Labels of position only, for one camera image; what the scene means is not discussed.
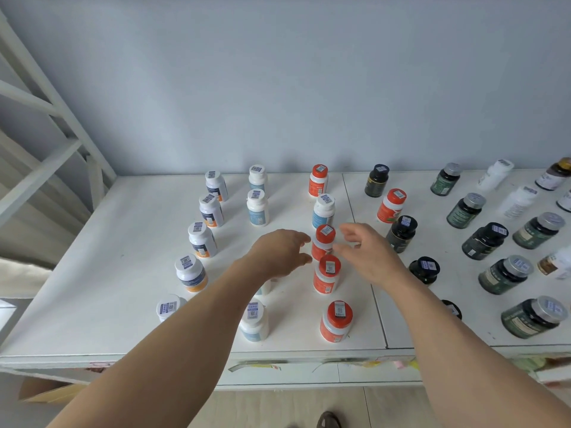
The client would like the person's left hand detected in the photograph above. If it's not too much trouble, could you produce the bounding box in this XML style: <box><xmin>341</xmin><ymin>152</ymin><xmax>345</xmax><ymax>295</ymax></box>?
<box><xmin>248</xmin><ymin>229</ymin><xmax>313</xmax><ymax>281</ymax></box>

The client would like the person's right hand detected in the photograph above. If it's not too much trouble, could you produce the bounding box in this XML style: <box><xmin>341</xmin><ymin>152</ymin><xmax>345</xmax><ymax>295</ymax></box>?
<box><xmin>334</xmin><ymin>223</ymin><xmax>409</xmax><ymax>288</ymax></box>

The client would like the person's left forearm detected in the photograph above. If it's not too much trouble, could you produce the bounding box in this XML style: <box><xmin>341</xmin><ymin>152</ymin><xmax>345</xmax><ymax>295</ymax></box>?
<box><xmin>47</xmin><ymin>256</ymin><xmax>273</xmax><ymax>428</ymax></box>

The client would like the person's right forearm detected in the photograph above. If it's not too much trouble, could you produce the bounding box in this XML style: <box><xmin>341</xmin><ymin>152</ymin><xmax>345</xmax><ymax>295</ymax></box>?
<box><xmin>379</xmin><ymin>265</ymin><xmax>571</xmax><ymax>428</ymax></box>

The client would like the orange bottle red cap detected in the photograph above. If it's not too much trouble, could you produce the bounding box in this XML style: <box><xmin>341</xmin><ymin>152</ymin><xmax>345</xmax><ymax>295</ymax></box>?
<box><xmin>308</xmin><ymin>164</ymin><xmax>329</xmax><ymax>198</ymax></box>
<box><xmin>319</xmin><ymin>300</ymin><xmax>354</xmax><ymax>344</ymax></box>
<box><xmin>377</xmin><ymin>188</ymin><xmax>407</xmax><ymax>224</ymax></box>
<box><xmin>313</xmin><ymin>254</ymin><xmax>342</xmax><ymax>295</ymax></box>
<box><xmin>311</xmin><ymin>224</ymin><xmax>336</xmax><ymax>262</ymax></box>

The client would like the white bottle orange-blue label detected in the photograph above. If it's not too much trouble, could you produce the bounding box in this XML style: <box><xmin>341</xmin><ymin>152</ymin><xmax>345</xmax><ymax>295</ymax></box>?
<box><xmin>198</xmin><ymin>193</ymin><xmax>225</xmax><ymax>228</ymax></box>
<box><xmin>156</xmin><ymin>294</ymin><xmax>188</xmax><ymax>323</ymax></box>
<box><xmin>174</xmin><ymin>254</ymin><xmax>209</xmax><ymax>293</ymax></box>
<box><xmin>188</xmin><ymin>221</ymin><xmax>219</xmax><ymax>258</ymax></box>
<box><xmin>205</xmin><ymin>170</ymin><xmax>229</xmax><ymax>203</ymax></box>

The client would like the green bottle grey cap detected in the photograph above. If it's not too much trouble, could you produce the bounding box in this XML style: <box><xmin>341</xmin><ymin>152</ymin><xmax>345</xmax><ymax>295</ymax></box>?
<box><xmin>430</xmin><ymin>162</ymin><xmax>462</xmax><ymax>197</ymax></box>
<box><xmin>501</xmin><ymin>296</ymin><xmax>568</xmax><ymax>339</ymax></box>
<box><xmin>512</xmin><ymin>212</ymin><xmax>566</xmax><ymax>250</ymax></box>
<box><xmin>446</xmin><ymin>192</ymin><xmax>487</xmax><ymax>229</ymax></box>
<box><xmin>478</xmin><ymin>255</ymin><xmax>534</xmax><ymax>295</ymax></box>

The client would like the brown bottle white cap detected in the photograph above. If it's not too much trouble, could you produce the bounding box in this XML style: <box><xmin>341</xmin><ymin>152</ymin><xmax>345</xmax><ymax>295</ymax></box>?
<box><xmin>537</xmin><ymin>245</ymin><xmax>571</xmax><ymax>281</ymax></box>

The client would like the white-label bottle gold cap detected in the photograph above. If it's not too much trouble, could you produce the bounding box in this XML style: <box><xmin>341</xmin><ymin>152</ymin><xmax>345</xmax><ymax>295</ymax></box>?
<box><xmin>535</xmin><ymin>157</ymin><xmax>571</xmax><ymax>191</ymax></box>

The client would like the brown cardboard box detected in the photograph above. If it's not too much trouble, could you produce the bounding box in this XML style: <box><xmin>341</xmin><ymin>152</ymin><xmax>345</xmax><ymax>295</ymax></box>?
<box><xmin>18</xmin><ymin>376</ymin><xmax>87</xmax><ymax>404</ymax></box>

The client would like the white stair frame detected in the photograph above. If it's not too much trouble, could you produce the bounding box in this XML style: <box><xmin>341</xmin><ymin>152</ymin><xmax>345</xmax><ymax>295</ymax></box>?
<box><xmin>0</xmin><ymin>9</ymin><xmax>117</xmax><ymax>228</ymax></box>

